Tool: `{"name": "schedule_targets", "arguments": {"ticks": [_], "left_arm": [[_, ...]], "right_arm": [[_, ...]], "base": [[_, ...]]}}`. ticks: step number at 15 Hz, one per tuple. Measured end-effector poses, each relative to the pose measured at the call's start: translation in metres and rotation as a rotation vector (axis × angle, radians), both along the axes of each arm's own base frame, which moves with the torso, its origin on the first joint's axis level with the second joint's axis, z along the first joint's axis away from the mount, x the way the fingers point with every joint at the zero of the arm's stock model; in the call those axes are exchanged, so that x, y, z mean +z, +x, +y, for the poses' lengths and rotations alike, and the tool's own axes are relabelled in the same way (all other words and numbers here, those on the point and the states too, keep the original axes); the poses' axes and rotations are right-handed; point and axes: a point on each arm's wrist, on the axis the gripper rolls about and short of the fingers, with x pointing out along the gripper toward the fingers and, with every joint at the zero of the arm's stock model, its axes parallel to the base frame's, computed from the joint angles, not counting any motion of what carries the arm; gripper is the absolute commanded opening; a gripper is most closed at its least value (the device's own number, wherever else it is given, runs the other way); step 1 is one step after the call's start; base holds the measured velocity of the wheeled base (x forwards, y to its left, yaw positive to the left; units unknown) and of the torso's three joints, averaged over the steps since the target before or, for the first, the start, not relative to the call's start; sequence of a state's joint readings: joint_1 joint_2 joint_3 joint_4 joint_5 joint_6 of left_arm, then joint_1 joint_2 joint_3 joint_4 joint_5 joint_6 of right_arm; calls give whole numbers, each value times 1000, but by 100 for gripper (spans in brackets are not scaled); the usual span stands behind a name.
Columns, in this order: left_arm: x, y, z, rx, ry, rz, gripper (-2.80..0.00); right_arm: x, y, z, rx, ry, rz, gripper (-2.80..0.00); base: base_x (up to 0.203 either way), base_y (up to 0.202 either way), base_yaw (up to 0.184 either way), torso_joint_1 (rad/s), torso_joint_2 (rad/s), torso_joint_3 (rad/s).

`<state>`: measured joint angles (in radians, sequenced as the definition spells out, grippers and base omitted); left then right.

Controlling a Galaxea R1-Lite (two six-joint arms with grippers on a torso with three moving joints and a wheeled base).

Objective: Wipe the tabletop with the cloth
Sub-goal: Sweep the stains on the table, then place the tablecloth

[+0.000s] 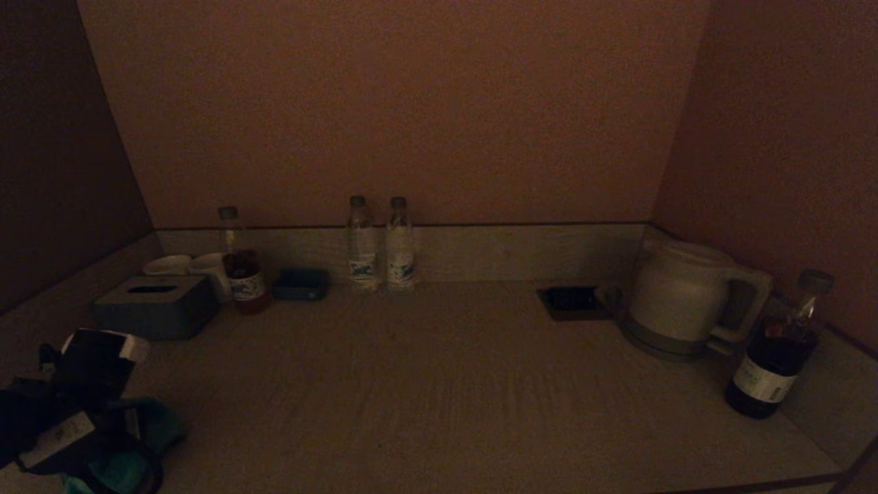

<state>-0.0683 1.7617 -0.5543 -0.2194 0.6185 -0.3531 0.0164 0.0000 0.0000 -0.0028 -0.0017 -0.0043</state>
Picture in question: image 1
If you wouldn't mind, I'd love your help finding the green cloth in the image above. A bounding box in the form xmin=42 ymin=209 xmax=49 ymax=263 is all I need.
xmin=60 ymin=398 xmax=188 ymax=494

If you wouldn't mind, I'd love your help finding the black socket panel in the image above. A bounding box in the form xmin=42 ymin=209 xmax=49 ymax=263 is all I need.
xmin=536 ymin=286 xmax=611 ymax=322

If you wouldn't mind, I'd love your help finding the blue-grey tissue box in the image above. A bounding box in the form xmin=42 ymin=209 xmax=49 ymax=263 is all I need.
xmin=93 ymin=275 xmax=220 ymax=342

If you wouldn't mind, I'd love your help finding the white cup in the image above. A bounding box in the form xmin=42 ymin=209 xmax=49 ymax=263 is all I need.
xmin=143 ymin=255 xmax=193 ymax=277

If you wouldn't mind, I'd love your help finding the amber tea bottle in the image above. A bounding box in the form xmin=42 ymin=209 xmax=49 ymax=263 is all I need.
xmin=218 ymin=206 xmax=270 ymax=315

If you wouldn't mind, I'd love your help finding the small teal tray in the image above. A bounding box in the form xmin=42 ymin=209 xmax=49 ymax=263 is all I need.
xmin=273 ymin=268 xmax=330 ymax=301

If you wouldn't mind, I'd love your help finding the clear water bottle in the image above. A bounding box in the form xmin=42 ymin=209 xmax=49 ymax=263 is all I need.
xmin=385 ymin=196 xmax=416 ymax=292
xmin=346 ymin=196 xmax=379 ymax=292

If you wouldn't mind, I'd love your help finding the kettle base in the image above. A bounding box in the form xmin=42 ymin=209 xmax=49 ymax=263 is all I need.
xmin=617 ymin=302 xmax=738 ymax=363

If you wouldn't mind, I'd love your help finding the white electric kettle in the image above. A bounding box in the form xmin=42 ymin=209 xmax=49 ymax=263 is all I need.
xmin=626 ymin=240 xmax=774 ymax=345

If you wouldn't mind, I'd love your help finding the dark drink bottle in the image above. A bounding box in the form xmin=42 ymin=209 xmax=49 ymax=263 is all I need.
xmin=724 ymin=269 xmax=835 ymax=420

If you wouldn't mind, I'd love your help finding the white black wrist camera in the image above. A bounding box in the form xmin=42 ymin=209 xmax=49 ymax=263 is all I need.
xmin=58 ymin=328 xmax=151 ymax=405

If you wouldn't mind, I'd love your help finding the white mug with handle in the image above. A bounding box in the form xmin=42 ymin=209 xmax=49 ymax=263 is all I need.
xmin=190 ymin=253 xmax=235 ymax=303

